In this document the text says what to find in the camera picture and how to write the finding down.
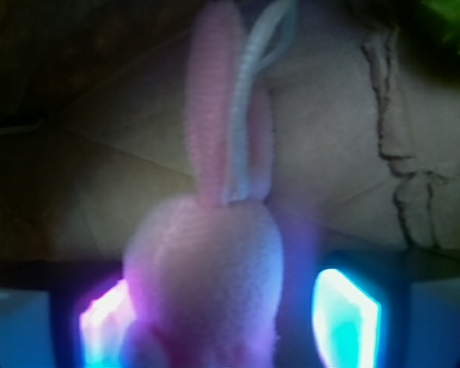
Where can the pink plush bunny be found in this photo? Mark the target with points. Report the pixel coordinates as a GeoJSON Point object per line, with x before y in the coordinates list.
{"type": "Point", "coordinates": [205, 270]}

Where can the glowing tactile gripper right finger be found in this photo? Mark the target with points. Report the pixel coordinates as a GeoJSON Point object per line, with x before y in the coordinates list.
{"type": "Point", "coordinates": [387, 309]}

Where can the green plush toy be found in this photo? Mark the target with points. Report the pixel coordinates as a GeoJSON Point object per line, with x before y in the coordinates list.
{"type": "Point", "coordinates": [442, 22]}

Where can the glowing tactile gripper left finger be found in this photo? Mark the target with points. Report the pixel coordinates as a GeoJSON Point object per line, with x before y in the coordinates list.
{"type": "Point", "coordinates": [63, 317]}

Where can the brown paper bag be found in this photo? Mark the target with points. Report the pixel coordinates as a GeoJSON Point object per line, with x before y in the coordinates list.
{"type": "Point", "coordinates": [366, 122]}

